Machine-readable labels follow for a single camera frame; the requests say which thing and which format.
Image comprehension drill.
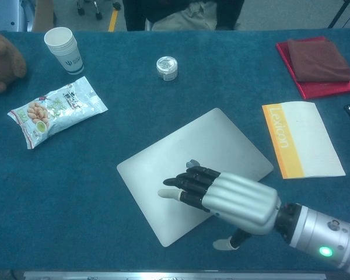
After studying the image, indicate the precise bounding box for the office chair wheel base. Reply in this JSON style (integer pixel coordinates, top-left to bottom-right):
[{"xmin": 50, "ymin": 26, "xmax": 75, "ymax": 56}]
[{"xmin": 76, "ymin": 0, "xmax": 122, "ymax": 20}]

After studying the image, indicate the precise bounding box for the folded brown cloth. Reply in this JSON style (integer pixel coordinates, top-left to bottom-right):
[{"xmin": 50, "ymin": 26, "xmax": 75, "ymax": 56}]
[{"xmin": 286, "ymin": 39, "xmax": 350, "ymax": 83}]

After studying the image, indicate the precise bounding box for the yellow white Lexicon book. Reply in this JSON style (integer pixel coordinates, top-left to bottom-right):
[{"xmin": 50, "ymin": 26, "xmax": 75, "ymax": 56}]
[{"xmin": 261, "ymin": 100, "xmax": 347, "ymax": 180}]

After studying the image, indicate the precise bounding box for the blue tablecloth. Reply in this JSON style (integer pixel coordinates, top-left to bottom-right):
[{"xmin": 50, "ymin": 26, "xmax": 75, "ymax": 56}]
[{"xmin": 0, "ymin": 28, "xmax": 350, "ymax": 272}]

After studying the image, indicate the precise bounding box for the silver laptop with apple logo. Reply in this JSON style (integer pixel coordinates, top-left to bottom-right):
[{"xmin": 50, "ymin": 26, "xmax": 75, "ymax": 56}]
[{"xmin": 116, "ymin": 107, "xmax": 274, "ymax": 248}]

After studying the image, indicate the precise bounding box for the white paper cup stack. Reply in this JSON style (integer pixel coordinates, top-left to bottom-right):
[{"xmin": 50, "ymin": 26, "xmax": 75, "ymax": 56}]
[{"xmin": 44, "ymin": 26, "xmax": 85, "ymax": 75}]

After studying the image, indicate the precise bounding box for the white peanut snack bag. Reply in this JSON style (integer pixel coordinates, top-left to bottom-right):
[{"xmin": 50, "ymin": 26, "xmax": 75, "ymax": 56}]
[{"xmin": 7, "ymin": 76, "xmax": 109, "ymax": 150}]

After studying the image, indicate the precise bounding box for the black tripod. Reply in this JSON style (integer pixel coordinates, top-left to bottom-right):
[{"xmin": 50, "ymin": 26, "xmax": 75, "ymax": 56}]
[{"xmin": 327, "ymin": 0, "xmax": 350, "ymax": 29}]

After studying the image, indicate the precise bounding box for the brown cardboard panel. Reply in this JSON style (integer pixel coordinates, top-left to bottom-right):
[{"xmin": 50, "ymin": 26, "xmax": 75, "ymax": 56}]
[{"xmin": 31, "ymin": 0, "xmax": 58, "ymax": 32}]

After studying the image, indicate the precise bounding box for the seated person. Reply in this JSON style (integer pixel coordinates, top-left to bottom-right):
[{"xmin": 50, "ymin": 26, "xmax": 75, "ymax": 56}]
[{"xmin": 122, "ymin": 0, "xmax": 246, "ymax": 32}]

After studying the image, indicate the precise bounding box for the brown plush toy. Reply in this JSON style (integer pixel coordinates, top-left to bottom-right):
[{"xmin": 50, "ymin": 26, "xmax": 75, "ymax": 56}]
[{"xmin": 0, "ymin": 27, "xmax": 27, "ymax": 93}]

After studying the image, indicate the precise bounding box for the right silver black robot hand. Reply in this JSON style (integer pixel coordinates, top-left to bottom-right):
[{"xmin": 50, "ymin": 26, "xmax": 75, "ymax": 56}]
[{"xmin": 157, "ymin": 166, "xmax": 282, "ymax": 251}]

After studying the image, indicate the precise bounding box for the clear round plastic container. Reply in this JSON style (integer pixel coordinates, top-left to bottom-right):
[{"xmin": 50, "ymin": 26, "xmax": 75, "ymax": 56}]
[{"xmin": 156, "ymin": 55, "xmax": 179, "ymax": 81}]

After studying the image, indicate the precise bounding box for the aluminium frame rail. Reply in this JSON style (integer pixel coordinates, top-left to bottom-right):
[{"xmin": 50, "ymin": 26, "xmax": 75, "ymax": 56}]
[{"xmin": 23, "ymin": 271, "xmax": 327, "ymax": 280}]

